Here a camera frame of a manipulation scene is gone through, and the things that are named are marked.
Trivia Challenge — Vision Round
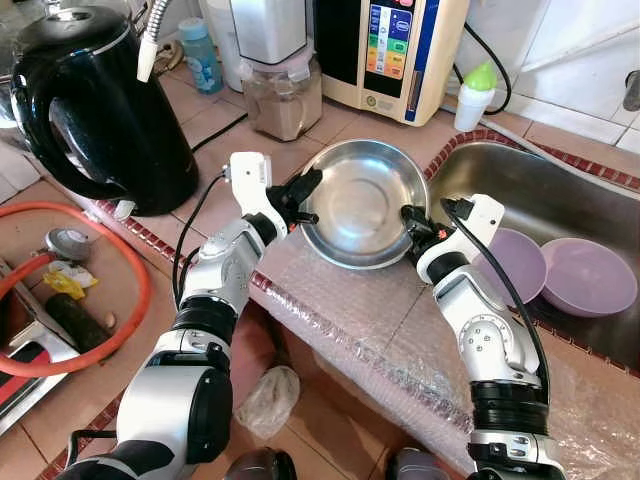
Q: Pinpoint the purple plastic bowl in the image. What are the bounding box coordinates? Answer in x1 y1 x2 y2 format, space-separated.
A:
540 237 639 318
470 228 548 306

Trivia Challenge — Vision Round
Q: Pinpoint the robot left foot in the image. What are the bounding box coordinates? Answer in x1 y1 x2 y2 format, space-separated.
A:
225 447 298 480

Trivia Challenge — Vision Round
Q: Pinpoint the stainless steel sink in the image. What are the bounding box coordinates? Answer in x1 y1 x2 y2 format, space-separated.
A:
430 140 640 371

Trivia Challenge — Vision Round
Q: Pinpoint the black ionizer power cable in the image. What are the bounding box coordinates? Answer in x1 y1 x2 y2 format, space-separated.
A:
462 22 513 114

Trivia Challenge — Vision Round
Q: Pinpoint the dark long vegetable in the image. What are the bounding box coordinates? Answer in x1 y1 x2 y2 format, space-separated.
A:
45 295 116 353

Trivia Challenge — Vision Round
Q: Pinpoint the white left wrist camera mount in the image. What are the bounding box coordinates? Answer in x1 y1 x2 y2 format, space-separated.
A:
225 152 273 223

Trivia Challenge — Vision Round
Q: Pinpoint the black electric kettle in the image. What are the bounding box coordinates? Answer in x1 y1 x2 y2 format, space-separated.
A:
10 5 201 218

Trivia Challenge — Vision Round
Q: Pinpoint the clear bubble wrap sheet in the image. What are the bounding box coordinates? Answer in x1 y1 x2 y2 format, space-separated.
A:
255 225 640 480

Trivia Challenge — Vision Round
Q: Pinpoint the stainless steel dish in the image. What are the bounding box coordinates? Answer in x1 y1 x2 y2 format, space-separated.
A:
298 140 431 271

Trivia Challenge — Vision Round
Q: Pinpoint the white bottle green cap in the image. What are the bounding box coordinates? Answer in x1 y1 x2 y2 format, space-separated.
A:
454 62 498 132

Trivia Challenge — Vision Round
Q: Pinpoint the metal faucet hose white nozzle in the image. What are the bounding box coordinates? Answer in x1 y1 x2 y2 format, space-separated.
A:
135 0 179 84

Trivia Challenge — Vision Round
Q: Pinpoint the grey wall tap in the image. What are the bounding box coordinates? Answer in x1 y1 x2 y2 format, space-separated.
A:
622 70 640 113

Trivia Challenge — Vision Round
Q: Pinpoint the white plastic container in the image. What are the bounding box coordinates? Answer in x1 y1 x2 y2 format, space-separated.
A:
198 0 246 66

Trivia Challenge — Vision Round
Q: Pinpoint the grey gas regulator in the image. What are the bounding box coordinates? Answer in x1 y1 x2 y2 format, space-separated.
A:
42 228 99 263

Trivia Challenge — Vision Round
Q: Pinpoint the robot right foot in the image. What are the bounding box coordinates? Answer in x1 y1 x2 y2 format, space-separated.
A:
385 447 471 480

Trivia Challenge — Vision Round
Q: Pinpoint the white wall pipe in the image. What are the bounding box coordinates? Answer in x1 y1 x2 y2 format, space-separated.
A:
520 20 640 73

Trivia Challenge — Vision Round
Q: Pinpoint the crumpled white plastic bag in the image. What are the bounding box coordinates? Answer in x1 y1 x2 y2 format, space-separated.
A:
235 365 301 438

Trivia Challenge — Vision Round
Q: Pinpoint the cream water ionizer appliance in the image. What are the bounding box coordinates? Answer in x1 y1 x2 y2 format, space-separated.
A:
312 0 471 128

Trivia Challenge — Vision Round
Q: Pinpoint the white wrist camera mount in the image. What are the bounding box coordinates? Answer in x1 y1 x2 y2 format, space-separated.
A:
225 152 273 223
430 195 506 266

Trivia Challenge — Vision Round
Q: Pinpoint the black counter power cable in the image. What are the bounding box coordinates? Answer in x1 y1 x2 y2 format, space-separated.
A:
190 112 251 156

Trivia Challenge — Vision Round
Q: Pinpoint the teal plastic bottle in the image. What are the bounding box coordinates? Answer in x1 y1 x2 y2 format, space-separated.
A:
178 17 223 96

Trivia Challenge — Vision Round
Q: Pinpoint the yellow crumpled cloth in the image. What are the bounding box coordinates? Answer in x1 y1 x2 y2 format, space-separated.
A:
42 262 101 301

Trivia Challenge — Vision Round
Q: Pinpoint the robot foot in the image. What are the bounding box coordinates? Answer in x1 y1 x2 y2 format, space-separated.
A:
385 447 471 480
225 447 298 480

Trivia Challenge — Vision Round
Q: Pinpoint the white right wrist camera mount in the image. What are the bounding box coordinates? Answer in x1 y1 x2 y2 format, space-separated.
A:
430 195 506 266

